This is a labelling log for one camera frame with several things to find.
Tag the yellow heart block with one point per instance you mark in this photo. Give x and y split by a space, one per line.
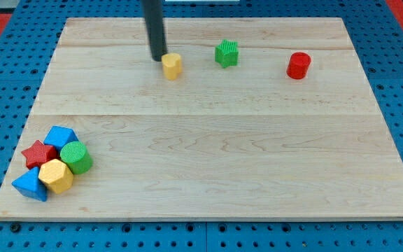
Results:
172 65

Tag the green star block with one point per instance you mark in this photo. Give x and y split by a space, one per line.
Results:
227 53

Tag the red star block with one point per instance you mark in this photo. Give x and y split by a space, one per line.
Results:
38 154

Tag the wooden board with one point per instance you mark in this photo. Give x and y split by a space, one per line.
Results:
242 143

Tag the red cylinder block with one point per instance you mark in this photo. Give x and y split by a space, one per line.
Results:
298 65

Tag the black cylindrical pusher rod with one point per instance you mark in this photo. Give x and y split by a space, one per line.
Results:
153 16

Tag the green cylinder block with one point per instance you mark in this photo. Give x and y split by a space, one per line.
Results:
77 157

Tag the blue cube block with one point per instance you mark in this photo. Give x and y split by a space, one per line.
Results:
59 136

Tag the yellow hexagon block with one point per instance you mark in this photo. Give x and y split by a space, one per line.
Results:
56 176

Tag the blue triangle block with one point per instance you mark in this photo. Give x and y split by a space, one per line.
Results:
29 185

